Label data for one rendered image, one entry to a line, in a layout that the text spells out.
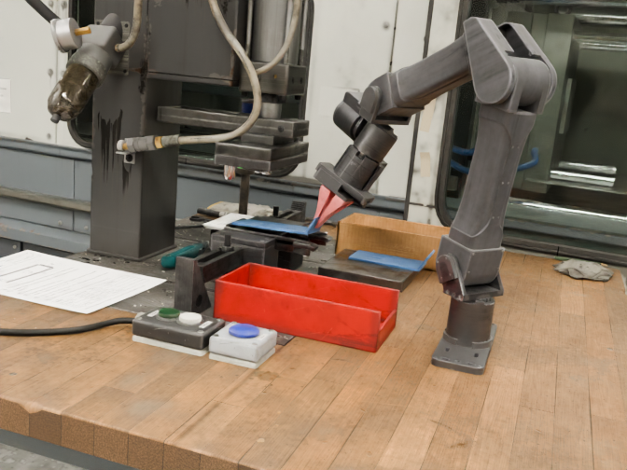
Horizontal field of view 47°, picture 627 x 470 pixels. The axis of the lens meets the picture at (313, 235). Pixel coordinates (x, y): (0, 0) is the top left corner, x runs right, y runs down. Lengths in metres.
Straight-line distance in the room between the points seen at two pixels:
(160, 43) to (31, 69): 1.18
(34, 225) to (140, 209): 1.14
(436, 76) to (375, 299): 0.34
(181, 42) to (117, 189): 0.29
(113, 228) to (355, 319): 0.56
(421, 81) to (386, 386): 0.46
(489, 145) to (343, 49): 0.95
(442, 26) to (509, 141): 0.81
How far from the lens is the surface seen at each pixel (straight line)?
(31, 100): 2.45
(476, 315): 1.04
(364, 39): 1.88
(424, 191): 1.79
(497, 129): 0.99
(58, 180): 2.37
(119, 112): 1.35
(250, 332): 0.94
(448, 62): 1.07
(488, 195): 1.01
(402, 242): 1.47
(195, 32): 1.27
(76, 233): 2.35
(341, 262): 1.38
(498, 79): 0.97
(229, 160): 1.20
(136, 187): 1.34
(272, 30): 1.24
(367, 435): 0.80
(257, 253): 1.21
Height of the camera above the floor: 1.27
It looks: 13 degrees down
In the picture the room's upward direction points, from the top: 5 degrees clockwise
